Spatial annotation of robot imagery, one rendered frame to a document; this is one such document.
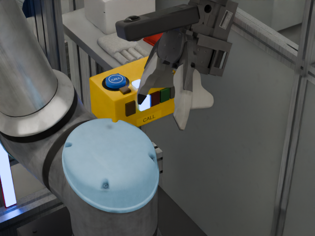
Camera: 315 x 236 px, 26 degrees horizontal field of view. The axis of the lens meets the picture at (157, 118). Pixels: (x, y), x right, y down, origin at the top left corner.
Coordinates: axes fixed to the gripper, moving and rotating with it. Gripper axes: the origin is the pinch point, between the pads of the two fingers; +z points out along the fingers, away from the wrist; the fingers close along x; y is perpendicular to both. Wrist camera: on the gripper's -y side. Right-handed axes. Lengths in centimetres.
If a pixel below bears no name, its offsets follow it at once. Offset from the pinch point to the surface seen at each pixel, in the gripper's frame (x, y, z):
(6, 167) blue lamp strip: 34.7, -9.0, 21.7
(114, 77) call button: 33.9, 7.2, -0.3
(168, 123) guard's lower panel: 103, 61, 19
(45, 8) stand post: 79, 4, -8
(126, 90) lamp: 29.6, 8.5, 1.2
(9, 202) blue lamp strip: 37.5, -5.8, 29.7
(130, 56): 73, 27, -2
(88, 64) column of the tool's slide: 123, 37, 9
